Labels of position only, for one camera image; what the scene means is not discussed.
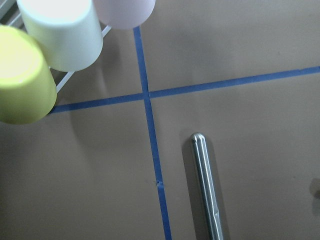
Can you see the pink upturned cup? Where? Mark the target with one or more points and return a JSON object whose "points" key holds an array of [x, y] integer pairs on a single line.
{"points": [[124, 14]]}

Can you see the steel muddler rod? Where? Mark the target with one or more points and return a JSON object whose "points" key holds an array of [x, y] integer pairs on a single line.
{"points": [[207, 185]]}

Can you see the yellow upturned cup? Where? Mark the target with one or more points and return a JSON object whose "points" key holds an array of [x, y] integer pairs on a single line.
{"points": [[27, 88]]}

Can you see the white upturned cup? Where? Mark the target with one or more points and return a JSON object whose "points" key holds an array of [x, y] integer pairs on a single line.
{"points": [[67, 31]]}

